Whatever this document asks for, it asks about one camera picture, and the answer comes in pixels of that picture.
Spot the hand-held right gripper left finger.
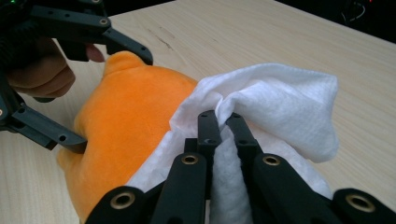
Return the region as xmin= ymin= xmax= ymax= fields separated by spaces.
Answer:
xmin=184 ymin=109 xmax=223 ymax=157

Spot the white wet wipe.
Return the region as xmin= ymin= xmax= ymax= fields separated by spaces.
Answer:
xmin=125 ymin=63 xmax=340 ymax=224

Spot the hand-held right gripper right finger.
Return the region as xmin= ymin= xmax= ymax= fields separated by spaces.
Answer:
xmin=225 ymin=111 xmax=265 ymax=175

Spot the orange plush toy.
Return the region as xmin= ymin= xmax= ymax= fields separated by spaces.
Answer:
xmin=55 ymin=50 xmax=200 ymax=224

